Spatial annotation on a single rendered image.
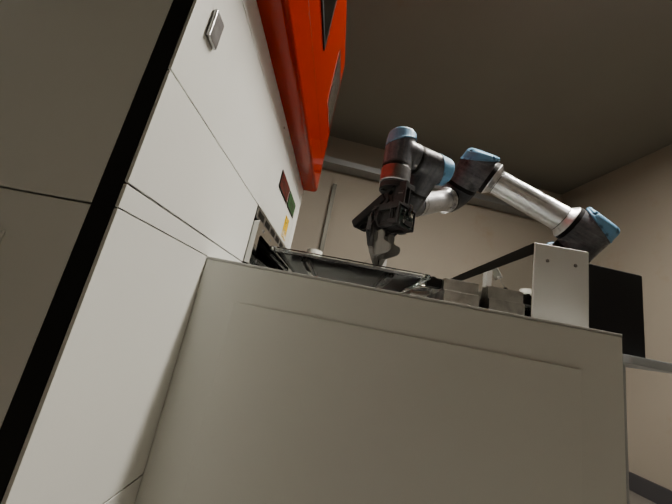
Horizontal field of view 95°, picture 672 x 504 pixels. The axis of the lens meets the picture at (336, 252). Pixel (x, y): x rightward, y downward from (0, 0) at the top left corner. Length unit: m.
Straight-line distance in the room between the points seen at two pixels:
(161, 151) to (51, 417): 0.26
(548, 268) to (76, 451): 0.67
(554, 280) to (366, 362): 0.36
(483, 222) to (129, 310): 3.56
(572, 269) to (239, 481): 0.61
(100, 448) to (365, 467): 0.31
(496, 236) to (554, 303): 3.15
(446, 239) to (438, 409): 3.03
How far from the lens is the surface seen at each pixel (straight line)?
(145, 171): 0.37
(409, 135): 0.83
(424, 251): 3.32
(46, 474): 0.40
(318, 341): 0.46
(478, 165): 1.20
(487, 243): 3.69
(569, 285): 0.66
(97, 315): 0.36
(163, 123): 0.39
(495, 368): 0.51
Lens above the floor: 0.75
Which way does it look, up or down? 13 degrees up
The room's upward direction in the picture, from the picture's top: 11 degrees clockwise
